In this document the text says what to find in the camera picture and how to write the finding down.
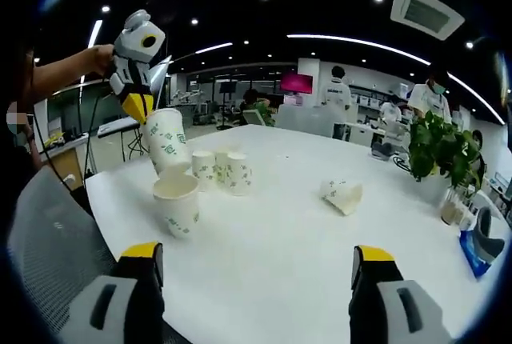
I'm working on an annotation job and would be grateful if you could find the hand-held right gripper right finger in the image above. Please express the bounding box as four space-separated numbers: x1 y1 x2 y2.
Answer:
348 244 455 344

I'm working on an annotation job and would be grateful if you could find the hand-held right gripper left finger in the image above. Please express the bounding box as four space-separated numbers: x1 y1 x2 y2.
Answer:
58 241 166 344

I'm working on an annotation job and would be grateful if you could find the white paper cup green print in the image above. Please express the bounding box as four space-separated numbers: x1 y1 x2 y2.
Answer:
153 174 200 241
214 147 235 189
318 178 364 216
190 150 217 193
226 152 254 197
139 107 193 177

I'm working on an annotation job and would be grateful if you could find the person's left hand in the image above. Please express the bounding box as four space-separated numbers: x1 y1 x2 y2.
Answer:
90 44 117 77

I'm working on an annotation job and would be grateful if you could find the silver laptop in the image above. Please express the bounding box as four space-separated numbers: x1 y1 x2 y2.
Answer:
98 54 175 139

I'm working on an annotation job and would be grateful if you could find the straight ceiling light strip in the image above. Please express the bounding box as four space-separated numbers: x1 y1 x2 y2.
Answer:
88 19 104 49
194 42 234 55

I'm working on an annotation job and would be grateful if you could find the black tripod stand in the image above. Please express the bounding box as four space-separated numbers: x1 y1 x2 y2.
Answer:
218 82 237 129

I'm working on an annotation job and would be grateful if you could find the grey mesh office chair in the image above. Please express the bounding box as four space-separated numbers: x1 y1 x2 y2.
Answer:
6 167 185 344

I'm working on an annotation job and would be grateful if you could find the grey curved object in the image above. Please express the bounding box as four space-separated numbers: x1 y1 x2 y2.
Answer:
470 206 506 259

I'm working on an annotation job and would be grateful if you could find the person's black shirt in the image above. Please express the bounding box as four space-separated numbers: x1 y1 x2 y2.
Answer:
0 135 45 217

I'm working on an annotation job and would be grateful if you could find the white table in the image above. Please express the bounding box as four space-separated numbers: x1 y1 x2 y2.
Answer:
84 123 497 344

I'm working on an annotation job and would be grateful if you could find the pink screen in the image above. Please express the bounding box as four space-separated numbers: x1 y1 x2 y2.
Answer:
279 72 314 94

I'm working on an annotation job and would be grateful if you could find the grey round device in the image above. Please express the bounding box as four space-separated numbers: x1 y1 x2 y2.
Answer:
370 139 395 161

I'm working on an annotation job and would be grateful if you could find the green potted plant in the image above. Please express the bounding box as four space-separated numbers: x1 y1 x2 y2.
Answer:
406 110 487 195

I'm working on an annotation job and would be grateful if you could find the shelf of white storage boxes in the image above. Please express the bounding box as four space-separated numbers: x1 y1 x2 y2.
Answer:
351 83 413 121

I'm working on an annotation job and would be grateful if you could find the curved ceiling light strip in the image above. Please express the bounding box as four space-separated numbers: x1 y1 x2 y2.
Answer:
286 33 507 125

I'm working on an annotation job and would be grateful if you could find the ceiling air vent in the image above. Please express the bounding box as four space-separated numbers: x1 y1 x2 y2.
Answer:
390 0 466 41

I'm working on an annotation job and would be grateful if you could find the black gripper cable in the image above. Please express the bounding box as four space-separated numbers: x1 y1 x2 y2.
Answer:
82 74 111 185

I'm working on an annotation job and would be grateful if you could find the black table cable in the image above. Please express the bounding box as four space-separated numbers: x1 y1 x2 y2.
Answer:
391 154 413 171

